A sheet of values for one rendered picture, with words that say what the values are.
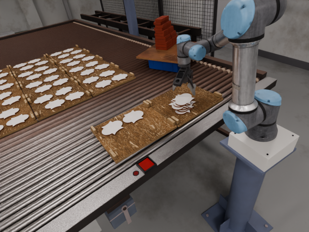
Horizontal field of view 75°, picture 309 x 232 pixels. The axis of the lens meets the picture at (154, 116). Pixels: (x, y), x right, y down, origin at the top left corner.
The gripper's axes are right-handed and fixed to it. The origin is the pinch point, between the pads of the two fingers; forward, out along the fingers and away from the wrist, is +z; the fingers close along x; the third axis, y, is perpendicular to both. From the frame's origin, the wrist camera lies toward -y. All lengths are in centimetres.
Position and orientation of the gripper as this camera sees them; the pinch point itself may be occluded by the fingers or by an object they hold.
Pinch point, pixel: (183, 94)
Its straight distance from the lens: 130.7
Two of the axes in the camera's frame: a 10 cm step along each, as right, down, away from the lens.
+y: 5.2, -5.6, 6.4
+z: 1.1, 7.9, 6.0
